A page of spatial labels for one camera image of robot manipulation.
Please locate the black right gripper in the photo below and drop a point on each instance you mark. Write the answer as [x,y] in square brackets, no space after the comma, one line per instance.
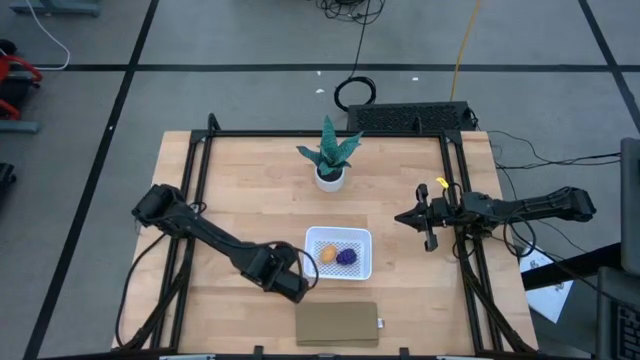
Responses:
[442,212]

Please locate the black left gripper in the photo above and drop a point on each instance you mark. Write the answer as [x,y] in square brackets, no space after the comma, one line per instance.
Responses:
[290,272]

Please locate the tan toy potato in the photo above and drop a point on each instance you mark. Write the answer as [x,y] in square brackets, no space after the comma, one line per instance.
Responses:
[328,254]

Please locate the purple toy grapes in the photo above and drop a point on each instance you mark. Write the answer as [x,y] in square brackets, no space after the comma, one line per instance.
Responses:
[346,256]

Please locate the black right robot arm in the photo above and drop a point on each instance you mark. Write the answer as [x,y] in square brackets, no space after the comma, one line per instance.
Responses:
[540,206]

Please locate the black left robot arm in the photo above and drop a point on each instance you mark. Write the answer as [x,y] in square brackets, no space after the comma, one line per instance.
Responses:
[200,227]

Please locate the white perforated plastic basket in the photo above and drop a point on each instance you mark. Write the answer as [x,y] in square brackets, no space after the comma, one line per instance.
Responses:
[312,235]

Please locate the small yellow tag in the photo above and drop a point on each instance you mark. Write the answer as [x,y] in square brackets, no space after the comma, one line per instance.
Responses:
[442,182]

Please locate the olive folded cloth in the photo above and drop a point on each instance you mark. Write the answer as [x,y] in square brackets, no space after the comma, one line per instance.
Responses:
[336,324]

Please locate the green plant in white pot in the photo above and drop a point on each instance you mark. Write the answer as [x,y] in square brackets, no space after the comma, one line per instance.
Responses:
[330,182]

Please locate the black perforated metal box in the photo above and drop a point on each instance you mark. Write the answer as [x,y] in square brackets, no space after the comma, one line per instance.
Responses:
[405,117]

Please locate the white paper sheet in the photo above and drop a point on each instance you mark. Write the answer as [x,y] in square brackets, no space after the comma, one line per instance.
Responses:
[550,300]

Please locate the black desk beam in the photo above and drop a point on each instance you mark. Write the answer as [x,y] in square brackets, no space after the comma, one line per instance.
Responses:
[570,267]

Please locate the dark gray monitor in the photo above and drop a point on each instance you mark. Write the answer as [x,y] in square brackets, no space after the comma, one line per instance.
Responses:
[631,210]

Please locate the dark gray keyboard unit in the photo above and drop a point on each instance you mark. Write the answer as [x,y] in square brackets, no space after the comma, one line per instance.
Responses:
[620,320]

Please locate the black chair base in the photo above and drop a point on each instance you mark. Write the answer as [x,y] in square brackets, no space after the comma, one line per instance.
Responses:
[5,175]

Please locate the red and black cart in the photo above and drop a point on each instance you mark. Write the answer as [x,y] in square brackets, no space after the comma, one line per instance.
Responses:
[15,62]

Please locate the gray metal floor base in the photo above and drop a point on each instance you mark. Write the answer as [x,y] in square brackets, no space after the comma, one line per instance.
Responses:
[55,7]

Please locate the black metal table frame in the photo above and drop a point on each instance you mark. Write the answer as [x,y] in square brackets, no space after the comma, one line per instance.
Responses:
[325,133]

